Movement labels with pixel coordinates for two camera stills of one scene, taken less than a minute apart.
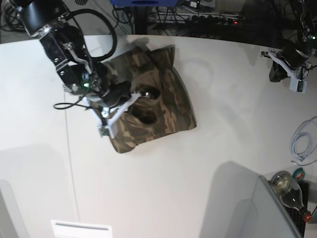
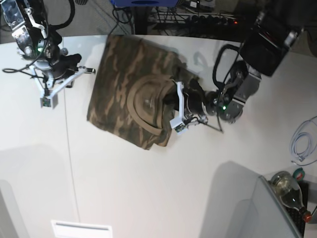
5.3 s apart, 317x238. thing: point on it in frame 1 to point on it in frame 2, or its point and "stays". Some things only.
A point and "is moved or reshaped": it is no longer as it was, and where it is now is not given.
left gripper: x=110 y=94 to x=63 y=66
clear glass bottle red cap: x=290 y=195 stays
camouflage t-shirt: x=164 y=105 is moved or reshaped
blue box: x=146 y=3 stays
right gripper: x=295 y=54 to x=196 y=97
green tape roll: x=299 y=174 stays
